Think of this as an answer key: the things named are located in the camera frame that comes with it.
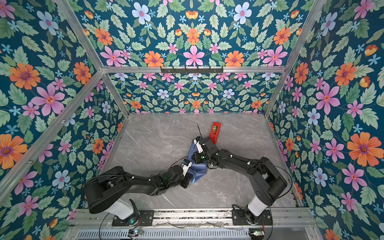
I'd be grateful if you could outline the red tape dispenser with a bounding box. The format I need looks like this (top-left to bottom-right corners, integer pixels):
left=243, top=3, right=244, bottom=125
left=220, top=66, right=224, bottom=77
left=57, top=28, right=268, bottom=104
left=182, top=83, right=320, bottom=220
left=210, top=122, right=221, bottom=144

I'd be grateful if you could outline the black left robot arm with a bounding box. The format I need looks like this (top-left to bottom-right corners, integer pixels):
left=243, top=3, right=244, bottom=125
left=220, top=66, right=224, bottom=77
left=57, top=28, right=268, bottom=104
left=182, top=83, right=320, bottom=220
left=84, top=166, right=193, bottom=220

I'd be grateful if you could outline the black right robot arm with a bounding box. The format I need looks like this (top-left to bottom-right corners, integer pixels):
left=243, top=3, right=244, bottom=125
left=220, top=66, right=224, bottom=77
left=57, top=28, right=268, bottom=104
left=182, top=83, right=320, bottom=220
left=191, top=137, right=288, bottom=217

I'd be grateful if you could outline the aluminium horizontal back bar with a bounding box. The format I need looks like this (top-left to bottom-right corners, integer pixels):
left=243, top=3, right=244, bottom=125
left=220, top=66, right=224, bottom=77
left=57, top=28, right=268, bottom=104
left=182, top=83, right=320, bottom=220
left=102, top=66, right=286, bottom=74

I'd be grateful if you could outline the aluminium left side bar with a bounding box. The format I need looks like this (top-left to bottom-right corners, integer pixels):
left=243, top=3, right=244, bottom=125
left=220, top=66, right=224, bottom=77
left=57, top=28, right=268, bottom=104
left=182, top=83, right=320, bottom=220
left=1, top=71, right=104, bottom=205

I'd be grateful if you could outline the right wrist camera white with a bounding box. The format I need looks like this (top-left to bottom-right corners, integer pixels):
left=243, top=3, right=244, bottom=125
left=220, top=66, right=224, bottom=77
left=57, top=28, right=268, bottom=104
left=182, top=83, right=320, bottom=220
left=194, top=140, right=203, bottom=153

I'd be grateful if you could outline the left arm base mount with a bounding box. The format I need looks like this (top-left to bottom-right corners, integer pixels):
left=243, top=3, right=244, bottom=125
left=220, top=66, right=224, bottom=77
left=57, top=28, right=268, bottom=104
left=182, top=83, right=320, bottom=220
left=112, top=199, right=155, bottom=227

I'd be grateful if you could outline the white vented cable duct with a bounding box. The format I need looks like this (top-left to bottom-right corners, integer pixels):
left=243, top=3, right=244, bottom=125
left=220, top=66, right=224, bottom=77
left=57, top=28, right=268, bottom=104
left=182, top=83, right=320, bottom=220
left=75, top=229, right=251, bottom=240

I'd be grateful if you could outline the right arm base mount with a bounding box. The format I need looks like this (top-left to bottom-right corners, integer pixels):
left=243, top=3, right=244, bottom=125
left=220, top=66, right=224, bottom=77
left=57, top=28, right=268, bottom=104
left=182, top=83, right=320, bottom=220
left=232, top=204, right=273, bottom=226

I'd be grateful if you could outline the black hook rail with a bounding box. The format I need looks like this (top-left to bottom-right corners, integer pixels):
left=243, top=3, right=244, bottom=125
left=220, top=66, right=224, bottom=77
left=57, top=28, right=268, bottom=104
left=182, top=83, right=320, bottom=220
left=160, top=67, right=224, bottom=74

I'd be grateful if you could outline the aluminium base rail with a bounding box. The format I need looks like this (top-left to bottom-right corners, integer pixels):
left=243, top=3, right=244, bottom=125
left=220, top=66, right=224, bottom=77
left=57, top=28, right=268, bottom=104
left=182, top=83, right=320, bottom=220
left=70, top=207, right=317, bottom=228

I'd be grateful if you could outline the aluminium corner frame post right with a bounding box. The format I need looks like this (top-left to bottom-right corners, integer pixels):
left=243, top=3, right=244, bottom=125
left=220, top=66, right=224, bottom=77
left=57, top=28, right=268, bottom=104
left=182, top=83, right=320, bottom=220
left=264, top=0, right=327, bottom=119

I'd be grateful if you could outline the aluminium corner frame post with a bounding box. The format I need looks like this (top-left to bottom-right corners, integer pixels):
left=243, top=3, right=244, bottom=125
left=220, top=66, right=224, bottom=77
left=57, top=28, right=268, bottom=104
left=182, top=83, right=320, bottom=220
left=264, top=0, right=327, bottom=119
left=56, top=1, right=129, bottom=118

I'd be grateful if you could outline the aluminium corner frame post left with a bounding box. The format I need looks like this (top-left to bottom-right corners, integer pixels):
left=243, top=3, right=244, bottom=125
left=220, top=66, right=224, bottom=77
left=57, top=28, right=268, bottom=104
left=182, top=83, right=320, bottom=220
left=56, top=1, right=129, bottom=118

